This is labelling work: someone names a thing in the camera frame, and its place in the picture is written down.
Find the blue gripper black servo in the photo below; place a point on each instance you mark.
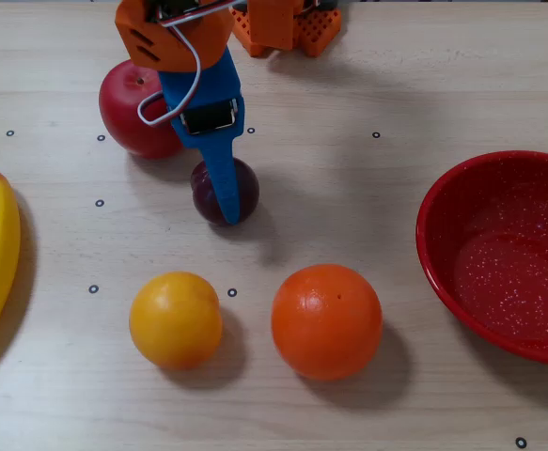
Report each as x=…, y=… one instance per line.
x=208, y=96

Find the dark purple plum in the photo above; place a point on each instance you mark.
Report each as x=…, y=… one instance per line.
x=199, y=195

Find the orange lattice robot base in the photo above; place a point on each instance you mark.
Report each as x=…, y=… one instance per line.
x=320, y=28

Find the red speckled bowl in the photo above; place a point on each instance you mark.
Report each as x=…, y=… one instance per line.
x=447, y=221

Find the red apple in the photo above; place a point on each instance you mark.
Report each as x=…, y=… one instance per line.
x=118, y=113

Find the yellow round fruit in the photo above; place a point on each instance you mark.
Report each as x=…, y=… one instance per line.
x=175, y=324

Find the orange fruit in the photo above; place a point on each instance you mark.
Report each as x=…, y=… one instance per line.
x=325, y=324

